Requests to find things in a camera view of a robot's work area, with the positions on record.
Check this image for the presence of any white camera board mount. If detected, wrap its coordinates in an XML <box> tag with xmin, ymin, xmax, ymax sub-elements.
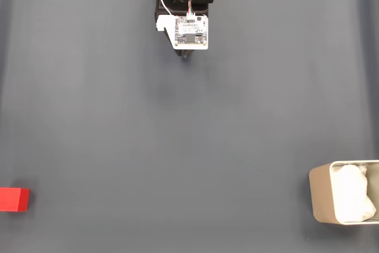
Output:
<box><xmin>155</xmin><ymin>14</ymin><xmax>209</xmax><ymax>50</ymax></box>

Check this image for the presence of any beige box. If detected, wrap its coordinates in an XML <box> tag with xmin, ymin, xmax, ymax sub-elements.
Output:
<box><xmin>308</xmin><ymin>159</ymin><xmax>379</xmax><ymax>226</ymax></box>

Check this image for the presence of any red cube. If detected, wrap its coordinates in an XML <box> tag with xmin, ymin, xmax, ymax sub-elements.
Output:
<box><xmin>0</xmin><ymin>187</ymin><xmax>31</xmax><ymax>212</ymax></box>

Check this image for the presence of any dark grey table mat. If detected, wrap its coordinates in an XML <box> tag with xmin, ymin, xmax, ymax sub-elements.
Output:
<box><xmin>0</xmin><ymin>0</ymin><xmax>379</xmax><ymax>253</ymax></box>

